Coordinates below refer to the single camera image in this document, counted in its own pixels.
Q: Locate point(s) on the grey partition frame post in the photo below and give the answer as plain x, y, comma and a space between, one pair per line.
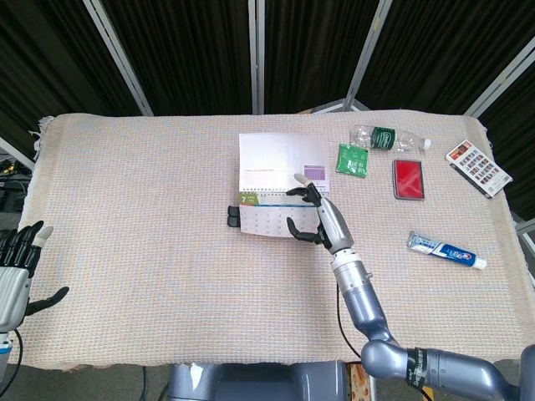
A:
119, 58
14, 151
256, 54
368, 58
499, 77

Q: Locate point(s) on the blue and white toothpaste tube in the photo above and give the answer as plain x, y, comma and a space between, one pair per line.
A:
449, 251

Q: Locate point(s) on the clear plastic bottle, green label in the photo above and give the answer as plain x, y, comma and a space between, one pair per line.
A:
382, 138

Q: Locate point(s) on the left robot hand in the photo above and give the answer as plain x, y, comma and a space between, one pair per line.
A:
14, 288

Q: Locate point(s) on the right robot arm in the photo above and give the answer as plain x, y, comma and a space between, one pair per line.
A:
363, 301

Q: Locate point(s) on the black rounded clip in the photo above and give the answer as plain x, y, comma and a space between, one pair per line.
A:
233, 221
233, 210

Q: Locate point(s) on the grey robot torso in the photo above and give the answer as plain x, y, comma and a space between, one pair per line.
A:
259, 382

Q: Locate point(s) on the white box with colour swatches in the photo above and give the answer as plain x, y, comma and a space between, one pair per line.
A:
478, 169

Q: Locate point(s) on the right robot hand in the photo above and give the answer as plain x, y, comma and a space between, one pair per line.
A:
336, 225

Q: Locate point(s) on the dark partition fabric panel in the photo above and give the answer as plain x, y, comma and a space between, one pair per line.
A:
309, 50
439, 54
46, 62
188, 54

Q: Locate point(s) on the green sachet packet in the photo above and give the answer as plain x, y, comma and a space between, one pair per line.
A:
352, 160

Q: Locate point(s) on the beige woven tablecloth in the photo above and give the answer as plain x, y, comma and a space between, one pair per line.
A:
146, 234

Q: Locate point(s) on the white desk calendar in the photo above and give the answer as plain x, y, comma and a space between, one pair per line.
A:
267, 154

